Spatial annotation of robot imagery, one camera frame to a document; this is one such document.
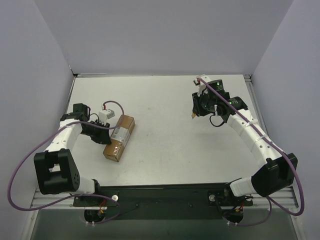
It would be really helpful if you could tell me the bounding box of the brown cardboard express box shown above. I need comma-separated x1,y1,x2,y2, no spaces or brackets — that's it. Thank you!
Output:
103,115,135,162

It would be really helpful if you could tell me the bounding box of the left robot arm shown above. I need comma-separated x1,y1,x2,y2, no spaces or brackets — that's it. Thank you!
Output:
33,103,115,206

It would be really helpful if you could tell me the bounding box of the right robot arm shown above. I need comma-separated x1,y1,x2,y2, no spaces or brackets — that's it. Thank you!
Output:
192,75,298,197

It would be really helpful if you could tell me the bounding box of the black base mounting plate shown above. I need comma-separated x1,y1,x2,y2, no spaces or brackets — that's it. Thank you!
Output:
73,183,255,221

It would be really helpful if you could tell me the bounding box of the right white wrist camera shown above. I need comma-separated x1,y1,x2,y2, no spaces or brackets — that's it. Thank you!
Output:
193,74,210,97

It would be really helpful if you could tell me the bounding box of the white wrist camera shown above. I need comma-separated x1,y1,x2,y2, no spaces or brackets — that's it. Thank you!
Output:
193,74,210,97
98,108,115,125

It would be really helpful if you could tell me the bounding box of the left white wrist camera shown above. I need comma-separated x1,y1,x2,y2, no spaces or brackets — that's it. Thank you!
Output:
98,108,115,125

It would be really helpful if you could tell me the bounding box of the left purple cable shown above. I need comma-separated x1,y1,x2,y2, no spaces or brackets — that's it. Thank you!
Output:
6,100,125,224

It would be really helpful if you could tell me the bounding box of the aluminium front rail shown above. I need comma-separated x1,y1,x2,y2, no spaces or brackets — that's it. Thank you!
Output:
29,186,300,211

